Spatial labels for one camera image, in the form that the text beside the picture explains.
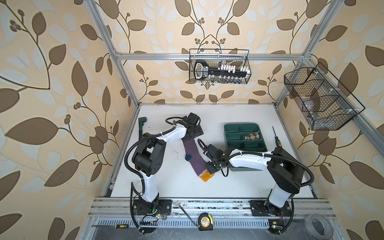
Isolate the clear tape roll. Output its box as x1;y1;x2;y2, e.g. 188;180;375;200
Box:
304;214;334;240

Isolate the black socket set holder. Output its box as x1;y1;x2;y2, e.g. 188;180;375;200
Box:
192;60;251;80

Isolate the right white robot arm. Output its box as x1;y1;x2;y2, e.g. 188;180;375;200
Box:
198;139;315;216

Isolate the green pipe wrench black handle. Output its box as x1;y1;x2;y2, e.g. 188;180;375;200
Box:
138;117;147;140

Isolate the green plastic organizer tray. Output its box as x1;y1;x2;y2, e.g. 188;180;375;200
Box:
223;122;269;172

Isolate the small yellow black screwdriver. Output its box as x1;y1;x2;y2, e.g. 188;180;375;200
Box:
115;225;129;229

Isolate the back wire basket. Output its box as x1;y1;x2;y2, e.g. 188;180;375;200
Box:
189;48;252;85

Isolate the yellow black screwdriver on table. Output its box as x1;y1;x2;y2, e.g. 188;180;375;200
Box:
273;127;282;148

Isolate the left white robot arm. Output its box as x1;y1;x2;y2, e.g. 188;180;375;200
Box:
124;113;212;216

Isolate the wire basket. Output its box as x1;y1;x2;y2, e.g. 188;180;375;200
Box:
189;48;252;85
284;62;366;131

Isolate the beige argyle sock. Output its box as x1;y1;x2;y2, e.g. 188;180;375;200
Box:
244;132;261;141

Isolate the yellow black tape measure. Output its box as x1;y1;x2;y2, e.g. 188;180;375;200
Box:
198;213;214;231

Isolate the purple sock yellow cuff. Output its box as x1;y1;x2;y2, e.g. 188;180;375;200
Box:
183;139;214;182

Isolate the right wire basket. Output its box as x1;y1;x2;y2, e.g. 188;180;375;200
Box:
284;62;366;131

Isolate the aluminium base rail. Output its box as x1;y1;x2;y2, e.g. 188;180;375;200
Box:
88;198;336;229

